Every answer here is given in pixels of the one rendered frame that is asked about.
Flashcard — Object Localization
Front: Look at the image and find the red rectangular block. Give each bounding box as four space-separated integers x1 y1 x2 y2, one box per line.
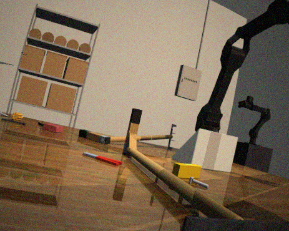
43 124 63 133

